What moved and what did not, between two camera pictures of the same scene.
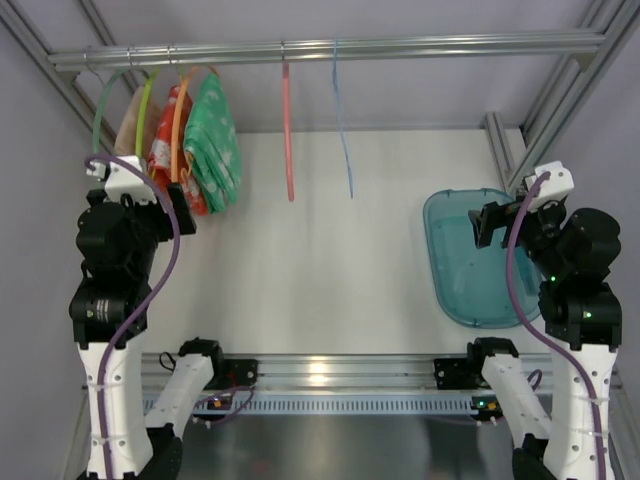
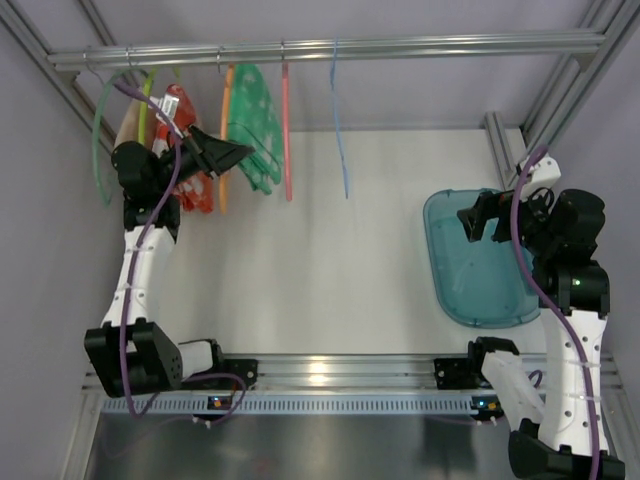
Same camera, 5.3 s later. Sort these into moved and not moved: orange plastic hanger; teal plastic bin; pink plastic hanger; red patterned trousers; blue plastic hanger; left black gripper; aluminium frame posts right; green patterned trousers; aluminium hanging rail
Moved: orange plastic hanger; green patterned trousers; left black gripper
Not moved: aluminium frame posts right; pink plastic hanger; red patterned trousers; blue plastic hanger; aluminium hanging rail; teal plastic bin
